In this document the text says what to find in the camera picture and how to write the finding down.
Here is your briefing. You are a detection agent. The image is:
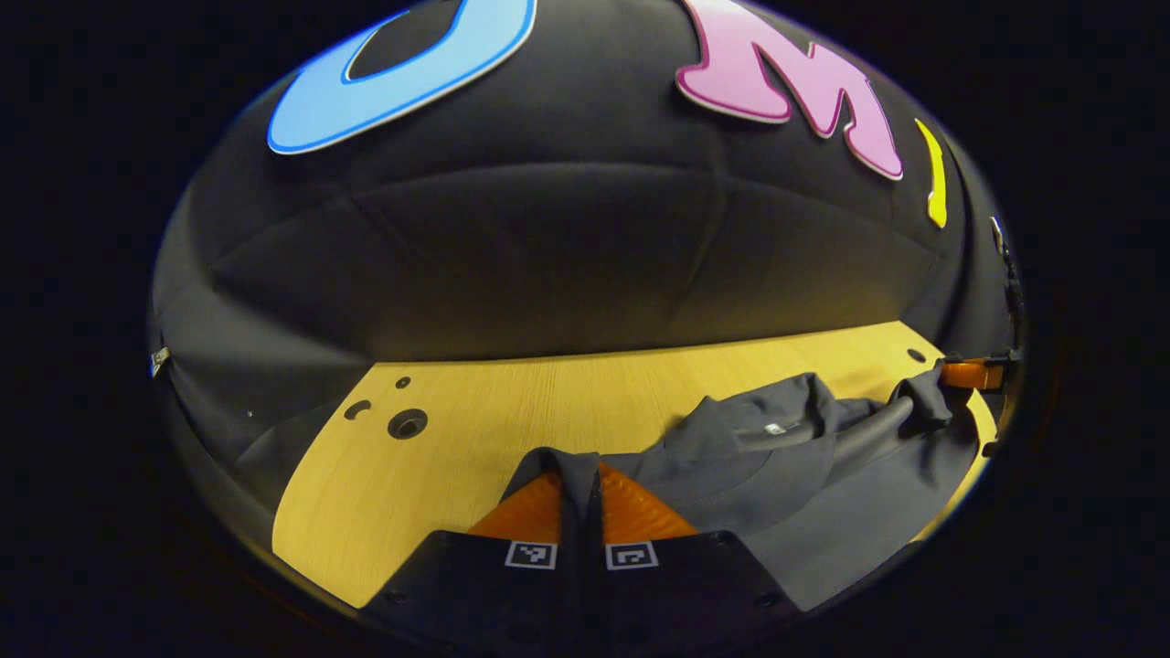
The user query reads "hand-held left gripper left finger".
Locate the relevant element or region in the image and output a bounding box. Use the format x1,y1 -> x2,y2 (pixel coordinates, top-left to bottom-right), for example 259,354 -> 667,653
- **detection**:
361,471 -> 587,655

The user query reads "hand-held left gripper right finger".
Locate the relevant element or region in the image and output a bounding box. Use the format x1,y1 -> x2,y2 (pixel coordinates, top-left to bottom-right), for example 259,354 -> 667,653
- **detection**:
586,462 -> 807,653

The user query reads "grey long-sleeved polo shirt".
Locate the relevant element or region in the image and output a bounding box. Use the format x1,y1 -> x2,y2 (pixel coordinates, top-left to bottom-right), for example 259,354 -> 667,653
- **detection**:
501,370 -> 985,615

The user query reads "black backdrop cloth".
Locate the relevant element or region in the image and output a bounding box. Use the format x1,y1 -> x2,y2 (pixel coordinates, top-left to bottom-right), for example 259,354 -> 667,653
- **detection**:
146,0 -> 1025,515

